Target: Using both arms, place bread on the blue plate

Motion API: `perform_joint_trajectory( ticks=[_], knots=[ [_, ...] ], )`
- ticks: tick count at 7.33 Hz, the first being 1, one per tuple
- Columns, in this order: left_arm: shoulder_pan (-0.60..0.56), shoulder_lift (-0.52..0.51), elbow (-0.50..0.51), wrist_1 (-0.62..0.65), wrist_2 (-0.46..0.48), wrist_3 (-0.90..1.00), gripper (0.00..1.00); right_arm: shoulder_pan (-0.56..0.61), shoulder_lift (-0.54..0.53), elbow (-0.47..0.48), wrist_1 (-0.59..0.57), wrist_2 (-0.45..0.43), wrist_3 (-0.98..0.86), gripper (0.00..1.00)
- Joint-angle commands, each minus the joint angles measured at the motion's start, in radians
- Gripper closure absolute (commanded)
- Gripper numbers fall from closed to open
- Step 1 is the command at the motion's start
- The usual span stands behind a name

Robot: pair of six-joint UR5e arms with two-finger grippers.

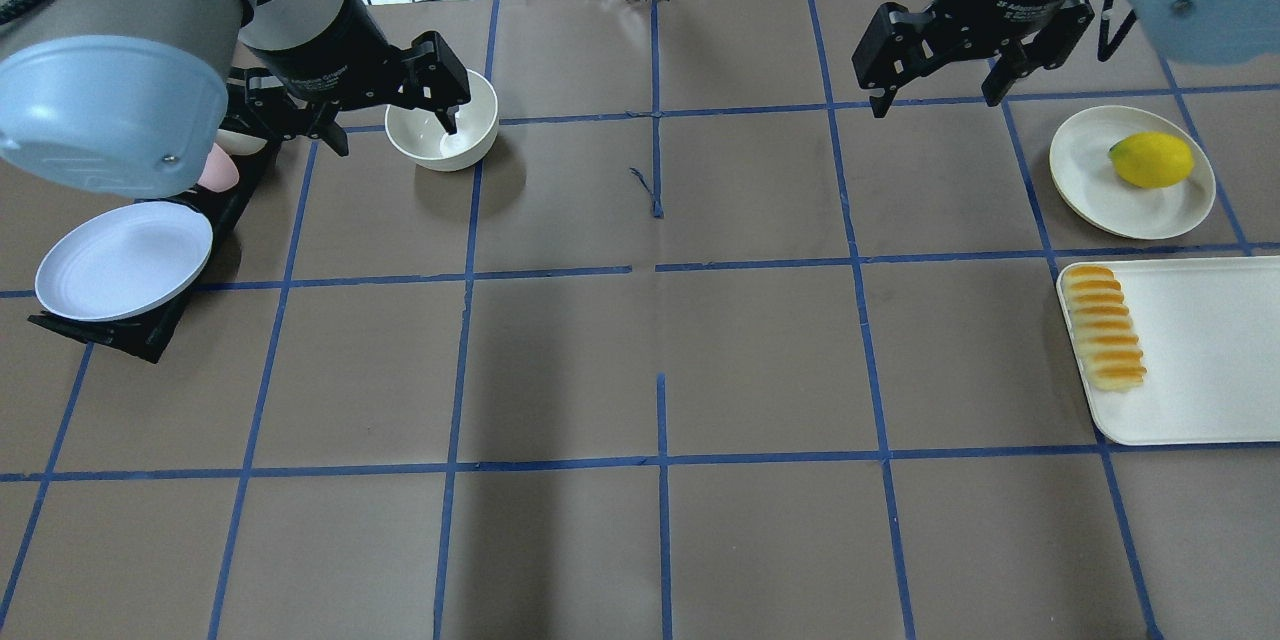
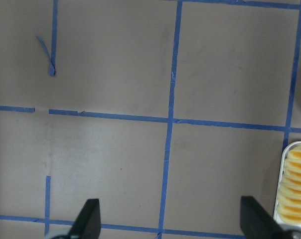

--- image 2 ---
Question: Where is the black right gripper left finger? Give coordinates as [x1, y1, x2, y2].
[67, 199, 101, 239]

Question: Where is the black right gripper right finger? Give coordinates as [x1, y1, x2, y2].
[240, 196, 294, 239]

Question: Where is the sliced bread loaf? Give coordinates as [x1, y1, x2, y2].
[277, 146, 301, 226]

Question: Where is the white rectangular tray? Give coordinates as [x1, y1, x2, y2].
[273, 141, 301, 234]

